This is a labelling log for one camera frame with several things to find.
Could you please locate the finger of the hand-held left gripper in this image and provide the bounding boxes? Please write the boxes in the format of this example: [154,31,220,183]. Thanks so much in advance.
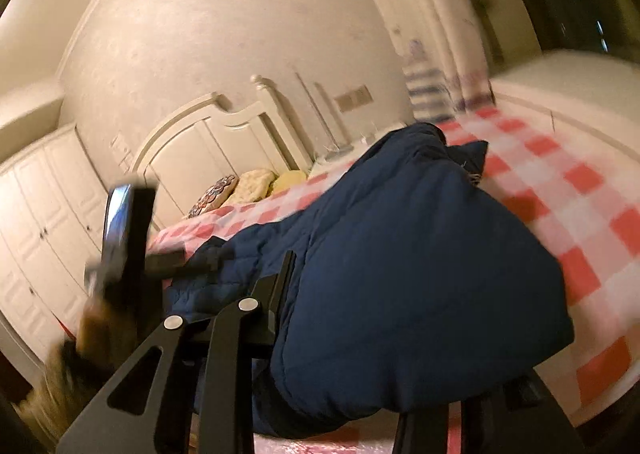
[145,240,236,280]

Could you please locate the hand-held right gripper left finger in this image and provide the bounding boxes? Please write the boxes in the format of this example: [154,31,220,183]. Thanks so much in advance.
[56,250,297,454]

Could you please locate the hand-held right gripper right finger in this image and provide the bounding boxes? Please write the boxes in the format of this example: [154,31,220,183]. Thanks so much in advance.
[391,368,587,454]

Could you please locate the navy blue padded jacket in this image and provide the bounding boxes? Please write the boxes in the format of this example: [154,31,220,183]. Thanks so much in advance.
[165,122,574,440]

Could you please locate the person's left forearm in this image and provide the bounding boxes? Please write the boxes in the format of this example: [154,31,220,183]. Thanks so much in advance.
[15,339,101,440]

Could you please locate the person's left hand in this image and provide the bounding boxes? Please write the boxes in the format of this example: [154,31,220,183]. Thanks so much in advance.
[75,284,143,355]

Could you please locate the colourful patterned pillow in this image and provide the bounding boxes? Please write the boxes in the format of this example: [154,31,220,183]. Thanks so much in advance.
[187,174,240,220]

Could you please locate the pale yellow fluffy pillow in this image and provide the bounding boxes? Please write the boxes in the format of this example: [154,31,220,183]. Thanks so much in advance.
[227,169,278,207]

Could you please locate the white wooden headboard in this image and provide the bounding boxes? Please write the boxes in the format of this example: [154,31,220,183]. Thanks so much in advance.
[131,74,313,230]

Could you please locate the white panelled wardrobe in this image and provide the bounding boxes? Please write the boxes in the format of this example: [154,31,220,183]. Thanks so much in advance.
[0,124,108,375]

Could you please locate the yellow floral bedsheet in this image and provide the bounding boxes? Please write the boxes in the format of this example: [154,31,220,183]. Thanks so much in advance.
[270,170,308,197]

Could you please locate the white desk lamp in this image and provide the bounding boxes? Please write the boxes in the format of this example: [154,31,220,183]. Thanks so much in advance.
[294,71,357,159]

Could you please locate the white nightstand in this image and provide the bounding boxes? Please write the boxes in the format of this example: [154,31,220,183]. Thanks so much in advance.
[312,134,396,170]

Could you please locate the red white checkered plastic sheet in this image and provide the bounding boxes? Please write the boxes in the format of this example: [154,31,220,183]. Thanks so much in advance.
[147,106,640,454]

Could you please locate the striped curtain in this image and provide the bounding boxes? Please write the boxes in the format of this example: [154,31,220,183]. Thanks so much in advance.
[340,0,496,122]

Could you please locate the brass wall socket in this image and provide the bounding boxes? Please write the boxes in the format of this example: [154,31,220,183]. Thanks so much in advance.
[332,86,373,114]

